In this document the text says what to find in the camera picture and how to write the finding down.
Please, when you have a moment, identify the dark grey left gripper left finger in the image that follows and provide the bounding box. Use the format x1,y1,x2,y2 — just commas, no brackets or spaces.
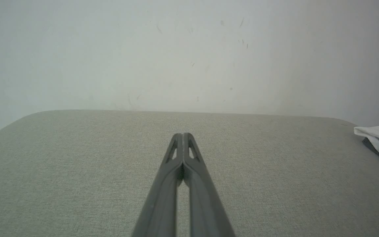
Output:
132,133,184,237

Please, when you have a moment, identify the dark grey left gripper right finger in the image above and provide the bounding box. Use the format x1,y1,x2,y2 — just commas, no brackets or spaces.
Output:
183,133,236,237

